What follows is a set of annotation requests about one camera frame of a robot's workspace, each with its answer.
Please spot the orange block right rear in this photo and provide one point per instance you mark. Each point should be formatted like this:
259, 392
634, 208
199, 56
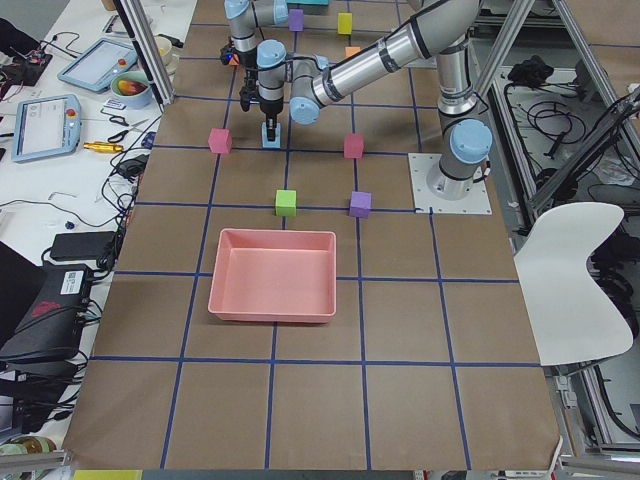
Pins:
351, 51

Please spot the black computer box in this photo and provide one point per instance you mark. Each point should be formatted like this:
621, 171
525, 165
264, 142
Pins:
50, 328

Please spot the purple block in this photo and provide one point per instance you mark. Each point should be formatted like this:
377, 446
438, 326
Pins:
296, 20
360, 204

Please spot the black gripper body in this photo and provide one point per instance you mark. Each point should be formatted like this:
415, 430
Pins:
244, 59
270, 108

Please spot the cream bowl with lemon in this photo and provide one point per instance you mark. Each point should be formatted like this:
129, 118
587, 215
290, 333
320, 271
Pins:
165, 49

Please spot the blue teach pendant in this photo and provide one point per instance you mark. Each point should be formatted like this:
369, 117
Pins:
46, 128
99, 65

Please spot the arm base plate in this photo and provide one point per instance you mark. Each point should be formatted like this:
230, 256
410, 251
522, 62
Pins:
435, 193

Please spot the pink tray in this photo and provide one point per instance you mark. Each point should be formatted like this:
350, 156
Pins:
263, 275

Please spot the black power adapter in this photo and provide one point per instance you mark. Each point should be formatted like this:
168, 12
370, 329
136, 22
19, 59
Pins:
81, 246

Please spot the green block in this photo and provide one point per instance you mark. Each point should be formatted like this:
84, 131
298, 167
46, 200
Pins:
286, 203

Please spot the teal tray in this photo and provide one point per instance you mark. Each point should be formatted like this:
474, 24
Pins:
310, 2

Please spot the blue teach pendant far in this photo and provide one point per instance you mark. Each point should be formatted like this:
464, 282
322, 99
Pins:
99, 65

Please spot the brass cylinder tool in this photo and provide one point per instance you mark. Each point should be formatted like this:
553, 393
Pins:
103, 147

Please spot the black scissors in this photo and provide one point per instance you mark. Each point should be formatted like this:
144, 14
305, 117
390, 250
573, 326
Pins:
120, 136

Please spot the light blue block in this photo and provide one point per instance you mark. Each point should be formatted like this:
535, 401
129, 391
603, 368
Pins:
271, 145

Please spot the yellow block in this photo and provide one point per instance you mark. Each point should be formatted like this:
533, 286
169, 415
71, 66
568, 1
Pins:
344, 23

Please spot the white chair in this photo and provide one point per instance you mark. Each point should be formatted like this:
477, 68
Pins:
571, 317

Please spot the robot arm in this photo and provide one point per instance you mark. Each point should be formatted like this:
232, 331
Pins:
278, 79
245, 18

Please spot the pink block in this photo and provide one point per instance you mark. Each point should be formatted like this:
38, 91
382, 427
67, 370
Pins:
220, 141
353, 146

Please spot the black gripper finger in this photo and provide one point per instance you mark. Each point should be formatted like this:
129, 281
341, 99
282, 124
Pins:
271, 128

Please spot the blue teach pendant near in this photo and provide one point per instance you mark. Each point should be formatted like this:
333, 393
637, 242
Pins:
46, 128

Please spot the green bowl with fruit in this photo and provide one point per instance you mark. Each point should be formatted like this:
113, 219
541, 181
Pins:
132, 89

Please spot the aluminium frame post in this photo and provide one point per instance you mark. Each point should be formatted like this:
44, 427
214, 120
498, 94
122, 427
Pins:
138, 29

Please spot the purple block right side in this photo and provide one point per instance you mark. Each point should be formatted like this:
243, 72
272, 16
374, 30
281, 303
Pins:
296, 20

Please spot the purple block left side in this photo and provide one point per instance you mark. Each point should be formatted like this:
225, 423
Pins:
360, 204

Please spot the pink block left front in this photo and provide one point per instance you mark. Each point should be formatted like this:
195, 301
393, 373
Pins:
220, 141

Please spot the pink block left rear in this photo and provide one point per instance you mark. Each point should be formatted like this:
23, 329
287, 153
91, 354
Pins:
353, 146

